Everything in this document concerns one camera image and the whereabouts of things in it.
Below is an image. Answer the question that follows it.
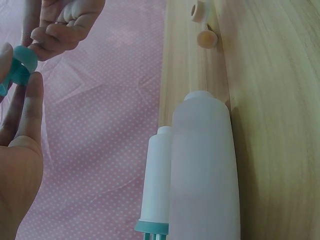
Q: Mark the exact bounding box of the person's right hand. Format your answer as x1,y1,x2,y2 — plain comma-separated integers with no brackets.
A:
22,0,106,62

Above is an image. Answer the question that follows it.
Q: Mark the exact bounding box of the person's left hand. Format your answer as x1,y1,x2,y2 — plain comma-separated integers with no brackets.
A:
0,41,45,240

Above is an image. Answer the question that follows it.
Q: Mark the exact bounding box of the teal plastic cap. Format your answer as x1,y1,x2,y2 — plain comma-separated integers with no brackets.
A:
0,45,39,97

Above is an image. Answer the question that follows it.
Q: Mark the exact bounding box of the white ribbed object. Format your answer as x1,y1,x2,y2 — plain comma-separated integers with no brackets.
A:
57,0,84,26

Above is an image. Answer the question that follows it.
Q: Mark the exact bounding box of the small white bottle teal collar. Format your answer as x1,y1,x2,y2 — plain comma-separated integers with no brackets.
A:
134,125,175,240

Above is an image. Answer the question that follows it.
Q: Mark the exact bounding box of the large translucent white bottle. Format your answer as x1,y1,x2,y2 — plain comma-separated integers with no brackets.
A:
169,90,242,240

